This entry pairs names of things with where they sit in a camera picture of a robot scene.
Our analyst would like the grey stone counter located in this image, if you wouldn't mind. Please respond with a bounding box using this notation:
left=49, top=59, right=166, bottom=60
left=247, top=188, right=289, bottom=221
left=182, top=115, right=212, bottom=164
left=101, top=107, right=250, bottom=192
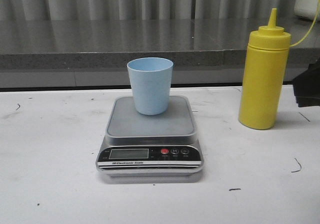
left=0, top=18, right=320, bottom=88

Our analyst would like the grey pleated curtain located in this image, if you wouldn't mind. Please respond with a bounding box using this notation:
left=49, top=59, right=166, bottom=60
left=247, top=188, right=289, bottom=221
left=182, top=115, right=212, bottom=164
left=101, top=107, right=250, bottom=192
left=0, top=0, right=295, bottom=21

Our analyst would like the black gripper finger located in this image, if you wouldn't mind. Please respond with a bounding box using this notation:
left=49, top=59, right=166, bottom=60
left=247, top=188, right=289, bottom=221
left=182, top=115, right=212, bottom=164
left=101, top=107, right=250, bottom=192
left=292, top=63, right=320, bottom=107

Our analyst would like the grey electronic kitchen scale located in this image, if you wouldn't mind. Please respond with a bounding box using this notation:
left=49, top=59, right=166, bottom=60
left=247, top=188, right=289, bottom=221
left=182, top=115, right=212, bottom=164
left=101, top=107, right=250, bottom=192
left=95, top=95, right=204, bottom=183

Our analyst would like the light blue plastic cup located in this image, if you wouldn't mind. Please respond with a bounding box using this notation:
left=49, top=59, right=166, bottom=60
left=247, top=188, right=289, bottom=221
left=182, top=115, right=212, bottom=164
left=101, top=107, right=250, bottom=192
left=127, top=57, right=174, bottom=115

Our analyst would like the white rice cooker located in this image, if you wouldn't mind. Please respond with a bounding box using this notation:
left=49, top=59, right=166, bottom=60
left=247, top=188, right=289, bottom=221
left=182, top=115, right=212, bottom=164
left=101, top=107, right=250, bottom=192
left=294, top=0, right=318, bottom=20

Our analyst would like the yellow squeeze bottle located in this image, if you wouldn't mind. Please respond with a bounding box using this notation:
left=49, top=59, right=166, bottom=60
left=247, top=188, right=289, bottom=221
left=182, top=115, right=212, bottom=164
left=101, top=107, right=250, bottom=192
left=238, top=8, right=310, bottom=130

